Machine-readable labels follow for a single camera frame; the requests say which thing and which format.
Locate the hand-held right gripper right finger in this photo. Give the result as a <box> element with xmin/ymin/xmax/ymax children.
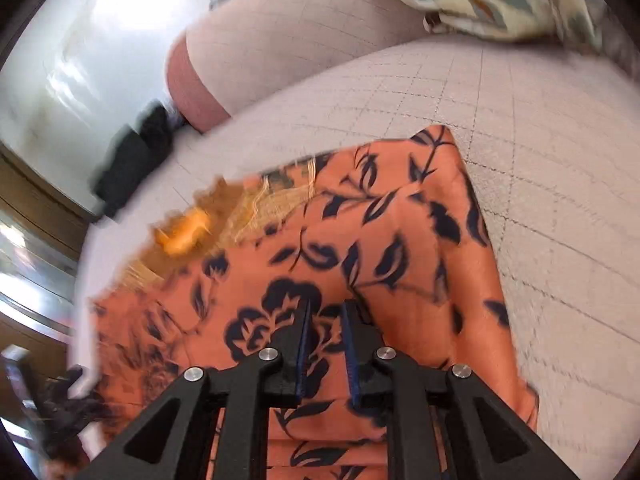
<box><xmin>342</xmin><ymin>300</ymin><xmax>581</xmax><ymax>480</ymax></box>

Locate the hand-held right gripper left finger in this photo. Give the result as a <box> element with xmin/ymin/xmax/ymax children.
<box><xmin>75</xmin><ymin>300</ymin><xmax>312</xmax><ymax>480</ymax></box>

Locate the orange black floral garment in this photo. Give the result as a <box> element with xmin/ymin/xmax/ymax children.
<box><xmin>90</xmin><ymin>125</ymin><xmax>541</xmax><ymax>480</ymax></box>

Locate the wooden cabinet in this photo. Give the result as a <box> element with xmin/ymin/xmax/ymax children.
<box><xmin>0</xmin><ymin>142</ymin><xmax>96</xmax><ymax>361</ymax></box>

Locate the black cloth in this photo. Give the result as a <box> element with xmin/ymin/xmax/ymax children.
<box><xmin>92</xmin><ymin>102</ymin><xmax>176</xmax><ymax>221</ymax></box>

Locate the pink quilted bed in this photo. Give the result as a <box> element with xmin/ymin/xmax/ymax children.
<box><xmin>75</xmin><ymin>35</ymin><xmax>640</xmax><ymax>480</ymax></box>

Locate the pink quilted bolster cushion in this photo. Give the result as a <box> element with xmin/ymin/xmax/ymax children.
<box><xmin>167</xmin><ymin>0</ymin><xmax>436</xmax><ymax>133</ymax></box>

